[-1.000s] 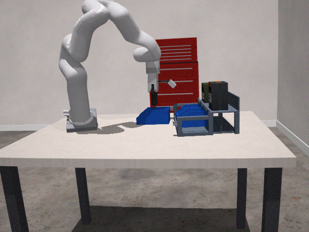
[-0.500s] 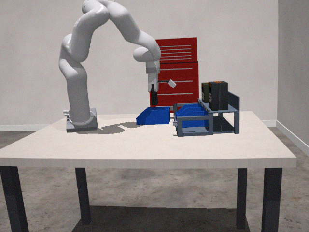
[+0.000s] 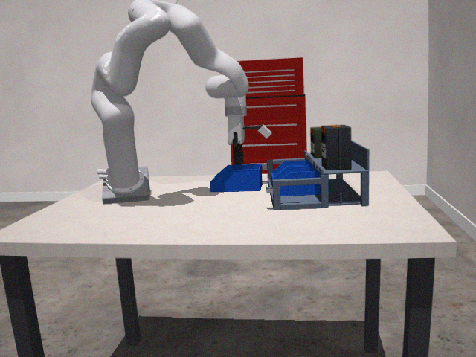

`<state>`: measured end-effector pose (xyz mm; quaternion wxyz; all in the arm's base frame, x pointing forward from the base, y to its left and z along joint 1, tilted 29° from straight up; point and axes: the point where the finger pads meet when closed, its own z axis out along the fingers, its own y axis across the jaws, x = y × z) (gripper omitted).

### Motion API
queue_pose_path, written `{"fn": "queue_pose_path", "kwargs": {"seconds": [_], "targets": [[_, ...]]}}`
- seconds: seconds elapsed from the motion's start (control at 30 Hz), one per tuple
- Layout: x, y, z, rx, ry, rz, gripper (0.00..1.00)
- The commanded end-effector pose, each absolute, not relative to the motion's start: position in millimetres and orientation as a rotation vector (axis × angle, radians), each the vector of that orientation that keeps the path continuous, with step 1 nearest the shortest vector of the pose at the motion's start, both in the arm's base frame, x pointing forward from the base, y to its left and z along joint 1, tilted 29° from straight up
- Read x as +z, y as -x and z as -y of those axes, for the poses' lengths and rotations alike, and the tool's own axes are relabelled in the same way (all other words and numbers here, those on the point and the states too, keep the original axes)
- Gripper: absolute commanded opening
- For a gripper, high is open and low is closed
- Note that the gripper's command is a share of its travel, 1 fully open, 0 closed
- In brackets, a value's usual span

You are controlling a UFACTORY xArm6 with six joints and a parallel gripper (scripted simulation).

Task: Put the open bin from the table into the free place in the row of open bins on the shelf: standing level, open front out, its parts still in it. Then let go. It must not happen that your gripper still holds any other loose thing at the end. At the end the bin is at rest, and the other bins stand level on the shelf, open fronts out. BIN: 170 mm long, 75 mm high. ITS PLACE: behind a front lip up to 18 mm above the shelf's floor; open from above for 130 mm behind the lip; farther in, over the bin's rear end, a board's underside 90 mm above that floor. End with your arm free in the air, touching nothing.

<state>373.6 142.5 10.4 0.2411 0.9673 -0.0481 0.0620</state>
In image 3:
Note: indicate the grey shelf rack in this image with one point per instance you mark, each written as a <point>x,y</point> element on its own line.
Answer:
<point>333,192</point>

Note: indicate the blue bin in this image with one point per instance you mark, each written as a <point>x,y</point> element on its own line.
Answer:
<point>236,178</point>
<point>295,173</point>
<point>289,164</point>

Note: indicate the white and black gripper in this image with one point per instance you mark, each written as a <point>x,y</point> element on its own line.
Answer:
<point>237,133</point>

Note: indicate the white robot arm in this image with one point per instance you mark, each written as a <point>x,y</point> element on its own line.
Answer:
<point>120,71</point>

